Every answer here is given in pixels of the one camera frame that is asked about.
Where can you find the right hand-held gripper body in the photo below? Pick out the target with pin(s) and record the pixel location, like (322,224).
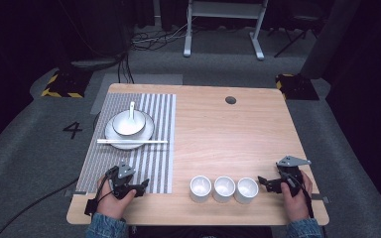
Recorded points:
(291,172)

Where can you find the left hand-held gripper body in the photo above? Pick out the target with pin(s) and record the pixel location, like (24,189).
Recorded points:
(124,171)

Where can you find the person's right hand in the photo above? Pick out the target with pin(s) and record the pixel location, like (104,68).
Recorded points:
(296,206)

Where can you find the person's left hand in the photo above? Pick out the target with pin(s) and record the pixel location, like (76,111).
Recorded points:
(110,205)

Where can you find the grey striped placemat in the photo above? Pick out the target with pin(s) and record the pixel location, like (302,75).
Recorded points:
(158,165)

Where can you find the white cup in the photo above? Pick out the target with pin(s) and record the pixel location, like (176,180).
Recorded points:
(245,196)
(224,195)
(200,195)

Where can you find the white round plate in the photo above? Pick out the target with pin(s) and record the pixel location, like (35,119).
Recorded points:
(112,135)

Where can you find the grey tape strip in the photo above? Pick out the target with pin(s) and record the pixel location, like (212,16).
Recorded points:
(76,192)
(320,198)

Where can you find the white chopstick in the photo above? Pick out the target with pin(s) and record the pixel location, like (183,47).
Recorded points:
(158,141)

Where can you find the white bowl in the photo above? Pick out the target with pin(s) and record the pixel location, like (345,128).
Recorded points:
(122,127)

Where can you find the white ceramic spoon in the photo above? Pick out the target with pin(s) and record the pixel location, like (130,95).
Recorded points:
(131,110)

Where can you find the person's dark pants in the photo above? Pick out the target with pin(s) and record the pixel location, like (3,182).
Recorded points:
(198,232)

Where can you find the black round table grommet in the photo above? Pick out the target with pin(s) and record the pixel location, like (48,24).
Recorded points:
(230,100)

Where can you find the black tripod stand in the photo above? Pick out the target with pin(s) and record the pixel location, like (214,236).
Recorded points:
(294,36)

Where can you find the grey column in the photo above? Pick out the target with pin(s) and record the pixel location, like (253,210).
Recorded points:
(330,39)

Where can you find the black yellow striped base plate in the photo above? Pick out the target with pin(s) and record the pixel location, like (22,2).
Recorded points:
(297,87)
(67,84)

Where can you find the white metal desk frame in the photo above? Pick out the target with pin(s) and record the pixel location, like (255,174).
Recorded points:
(225,10)

